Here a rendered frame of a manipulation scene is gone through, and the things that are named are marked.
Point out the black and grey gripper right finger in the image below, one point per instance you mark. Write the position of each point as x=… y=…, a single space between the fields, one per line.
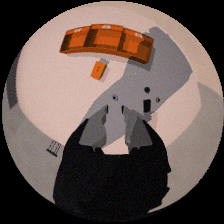
x=141 y=135

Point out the orange rack of bins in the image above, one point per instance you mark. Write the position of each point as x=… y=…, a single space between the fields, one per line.
x=99 y=35

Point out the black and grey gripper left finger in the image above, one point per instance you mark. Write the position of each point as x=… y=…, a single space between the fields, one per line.
x=89 y=135

